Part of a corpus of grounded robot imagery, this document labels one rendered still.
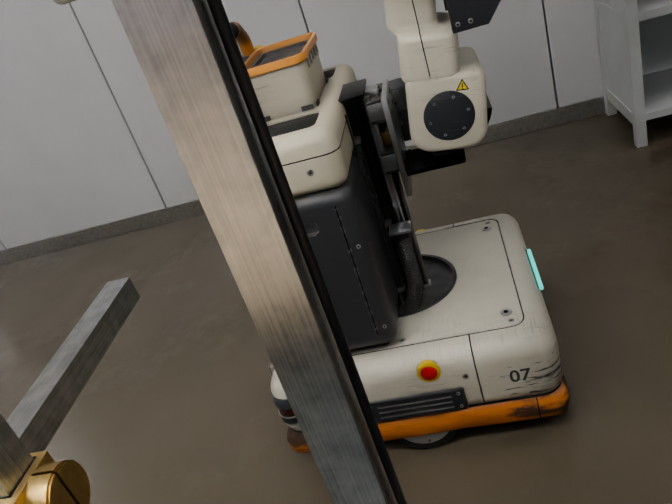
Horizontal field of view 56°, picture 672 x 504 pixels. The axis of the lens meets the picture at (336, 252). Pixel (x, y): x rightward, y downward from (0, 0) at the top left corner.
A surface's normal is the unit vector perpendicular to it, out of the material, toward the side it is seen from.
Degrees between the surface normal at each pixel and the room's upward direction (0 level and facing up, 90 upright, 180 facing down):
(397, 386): 90
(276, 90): 92
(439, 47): 90
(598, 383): 0
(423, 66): 90
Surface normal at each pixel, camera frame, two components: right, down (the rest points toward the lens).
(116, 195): -0.08, 0.50
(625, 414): -0.29, -0.84
